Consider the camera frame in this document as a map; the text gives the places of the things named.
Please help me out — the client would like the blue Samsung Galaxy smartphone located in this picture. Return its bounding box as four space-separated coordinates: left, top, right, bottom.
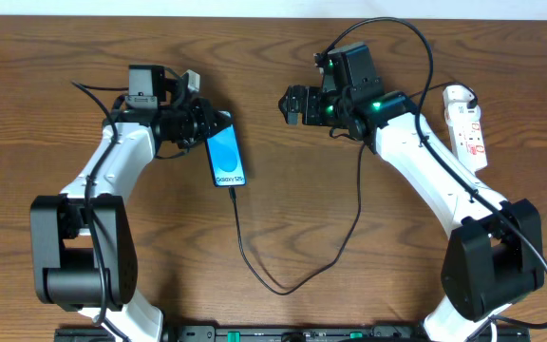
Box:
206 121 247 187

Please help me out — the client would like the black charger cable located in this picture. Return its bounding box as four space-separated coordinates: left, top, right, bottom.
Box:
227 81 479 296

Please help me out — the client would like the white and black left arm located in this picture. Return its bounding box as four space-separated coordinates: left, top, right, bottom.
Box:
29 97 234 341

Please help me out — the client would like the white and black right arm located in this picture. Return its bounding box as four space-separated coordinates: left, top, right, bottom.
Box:
278 43 545 341

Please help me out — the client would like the white USB charger adapter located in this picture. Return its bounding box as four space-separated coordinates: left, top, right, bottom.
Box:
443 84 478 109

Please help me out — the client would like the white power strip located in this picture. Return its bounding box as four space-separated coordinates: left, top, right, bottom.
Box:
444 104 487 173

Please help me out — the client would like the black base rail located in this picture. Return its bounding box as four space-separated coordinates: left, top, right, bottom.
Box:
53 325 531 342

